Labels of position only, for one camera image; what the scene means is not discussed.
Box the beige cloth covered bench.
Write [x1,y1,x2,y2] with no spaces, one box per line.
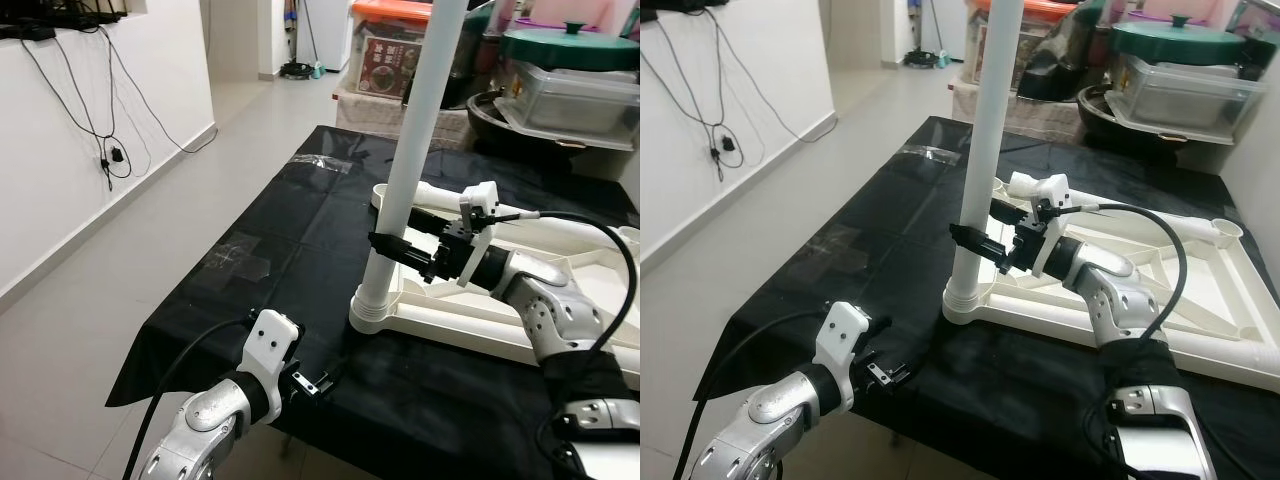
[950,80,1086,131]
[333,85,473,136]

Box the black wall cable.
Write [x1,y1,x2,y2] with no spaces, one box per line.
[95,25,217,156]
[700,15,836,151]
[18,35,136,193]
[655,20,746,181]

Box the black wall shelf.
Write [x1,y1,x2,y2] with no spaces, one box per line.
[640,0,721,16]
[0,0,131,41]

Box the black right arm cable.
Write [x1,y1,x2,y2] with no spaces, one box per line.
[1068,202,1191,346]
[497,208,641,353]

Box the green round pot lid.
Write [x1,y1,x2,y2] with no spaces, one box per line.
[1110,15,1263,59]
[500,20,641,73]

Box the orange lidded storage box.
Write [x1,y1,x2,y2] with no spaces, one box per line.
[350,0,438,101]
[963,0,1061,96]

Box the white refrigerator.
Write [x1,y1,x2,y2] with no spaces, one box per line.
[303,0,349,67]
[925,0,966,56]

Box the black tablecloth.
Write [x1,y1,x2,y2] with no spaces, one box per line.
[722,115,1280,480]
[105,125,641,480]

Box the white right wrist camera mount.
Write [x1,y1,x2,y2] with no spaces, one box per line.
[1033,176,1076,279]
[456,181,505,291]

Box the green printed box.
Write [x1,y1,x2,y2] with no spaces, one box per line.
[1230,0,1280,46]
[605,0,641,41]

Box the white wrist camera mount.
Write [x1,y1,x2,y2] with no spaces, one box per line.
[814,301,873,389]
[244,309,304,399]
[456,181,505,291]
[1033,176,1076,279]

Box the clear plastic storage container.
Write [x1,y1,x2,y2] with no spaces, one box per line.
[1115,50,1266,136]
[508,60,641,153]

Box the black bag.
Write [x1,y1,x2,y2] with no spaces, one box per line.
[1018,18,1086,101]
[440,0,501,106]

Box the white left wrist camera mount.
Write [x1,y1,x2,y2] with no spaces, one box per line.
[814,301,873,389]
[244,309,304,399]

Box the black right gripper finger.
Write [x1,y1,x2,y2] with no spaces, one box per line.
[409,208,465,241]
[990,198,1033,229]
[367,231,434,270]
[949,224,1009,267]

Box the white plastic table top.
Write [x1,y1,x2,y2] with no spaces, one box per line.
[945,170,1280,393]
[350,180,641,389]

